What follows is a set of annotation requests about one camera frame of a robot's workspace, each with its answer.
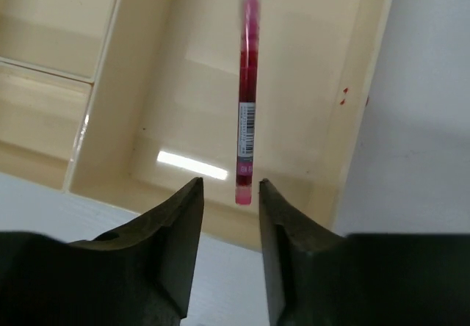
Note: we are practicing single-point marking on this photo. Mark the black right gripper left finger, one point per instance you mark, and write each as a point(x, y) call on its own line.
point(139, 273)

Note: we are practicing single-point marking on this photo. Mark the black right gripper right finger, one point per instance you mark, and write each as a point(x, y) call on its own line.
point(316, 277)

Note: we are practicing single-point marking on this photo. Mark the red ink pen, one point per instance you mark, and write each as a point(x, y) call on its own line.
point(250, 11)

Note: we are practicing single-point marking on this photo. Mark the cream compartment tray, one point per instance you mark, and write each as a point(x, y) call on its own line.
point(124, 101)

